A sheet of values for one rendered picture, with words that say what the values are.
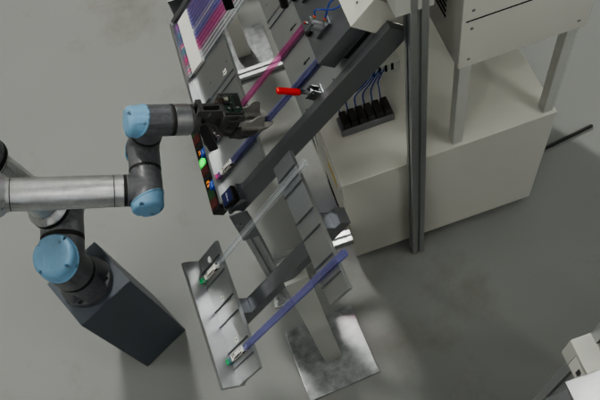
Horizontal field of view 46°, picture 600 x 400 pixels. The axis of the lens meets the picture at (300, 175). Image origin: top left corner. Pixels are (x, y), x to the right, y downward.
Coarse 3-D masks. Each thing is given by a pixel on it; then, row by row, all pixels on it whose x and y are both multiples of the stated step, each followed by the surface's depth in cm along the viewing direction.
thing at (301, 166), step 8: (304, 160) 147; (296, 168) 148; (304, 168) 147; (288, 176) 150; (296, 176) 149; (288, 184) 151; (280, 192) 152; (272, 200) 154; (264, 208) 157; (256, 216) 159; (248, 224) 162; (240, 232) 164; (248, 232) 163; (240, 240) 165; (232, 248) 167; (224, 256) 170; (216, 264) 172
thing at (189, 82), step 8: (176, 32) 217; (176, 40) 215; (176, 48) 214; (184, 64) 210; (184, 72) 209; (192, 80) 208; (192, 88) 206; (192, 96) 204; (208, 152) 195; (208, 160) 194; (216, 160) 195; (216, 168) 193; (216, 184) 189; (216, 192) 189
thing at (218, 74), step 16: (224, 32) 198; (224, 48) 195; (208, 64) 202; (224, 64) 195; (208, 80) 201; (224, 80) 194; (240, 80) 189; (208, 96) 201; (240, 96) 187; (224, 144) 192; (240, 144) 185; (256, 144) 179; (224, 160) 191; (240, 160) 185; (256, 160) 179; (224, 176) 189; (240, 176) 184
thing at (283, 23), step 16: (272, 0) 178; (288, 0) 173; (272, 16) 178; (288, 16) 172; (272, 32) 177; (288, 32) 172; (304, 32) 166; (304, 48) 166; (288, 64) 171; (304, 64) 166; (320, 80) 161; (304, 96) 165
